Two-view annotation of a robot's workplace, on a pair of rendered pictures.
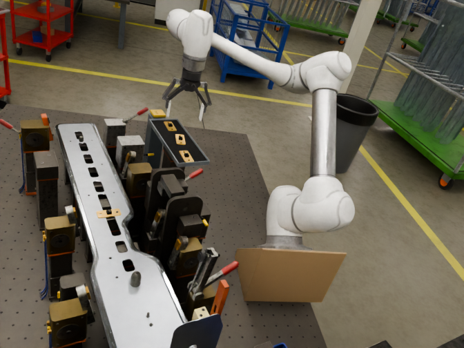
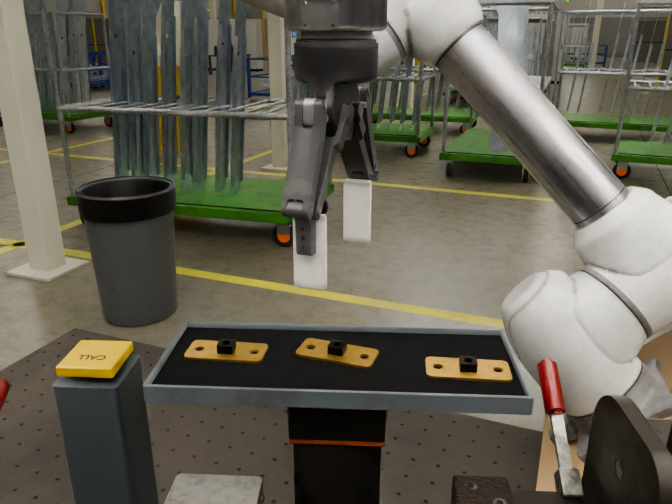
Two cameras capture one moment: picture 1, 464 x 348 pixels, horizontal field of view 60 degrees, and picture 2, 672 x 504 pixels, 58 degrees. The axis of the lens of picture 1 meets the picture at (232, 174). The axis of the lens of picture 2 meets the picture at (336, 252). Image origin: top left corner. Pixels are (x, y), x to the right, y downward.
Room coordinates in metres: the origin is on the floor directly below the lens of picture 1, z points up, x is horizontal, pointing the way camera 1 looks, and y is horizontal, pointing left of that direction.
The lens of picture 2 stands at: (1.15, 0.69, 1.48)
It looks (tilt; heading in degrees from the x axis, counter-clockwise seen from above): 20 degrees down; 309
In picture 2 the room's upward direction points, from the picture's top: straight up
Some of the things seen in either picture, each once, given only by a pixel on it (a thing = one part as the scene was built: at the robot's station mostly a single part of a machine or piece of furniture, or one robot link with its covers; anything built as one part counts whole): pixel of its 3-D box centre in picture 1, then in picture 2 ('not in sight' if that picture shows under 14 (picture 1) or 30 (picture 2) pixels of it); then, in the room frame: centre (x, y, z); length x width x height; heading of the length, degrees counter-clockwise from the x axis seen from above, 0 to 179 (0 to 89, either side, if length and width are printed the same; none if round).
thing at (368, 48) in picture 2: (190, 79); (336, 89); (1.50, 0.25, 1.43); 0.08 x 0.07 x 0.09; 109
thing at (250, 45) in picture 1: (245, 41); not in sight; (6.25, 0.31, 0.47); 1.20 x 0.80 x 0.95; 19
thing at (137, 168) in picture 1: (139, 204); not in sight; (1.34, 0.35, 0.89); 0.12 x 0.08 x 0.38; 126
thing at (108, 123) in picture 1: (115, 153); not in sight; (1.70, 0.60, 0.88); 0.12 x 0.07 x 0.36; 126
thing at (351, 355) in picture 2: (180, 138); (337, 349); (1.50, 0.25, 1.17); 0.08 x 0.04 x 0.01; 19
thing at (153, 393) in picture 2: (177, 140); (338, 362); (1.49, 0.26, 1.16); 0.37 x 0.14 x 0.02; 36
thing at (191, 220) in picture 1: (181, 262); not in sight; (1.05, 0.09, 0.91); 0.07 x 0.05 x 0.42; 126
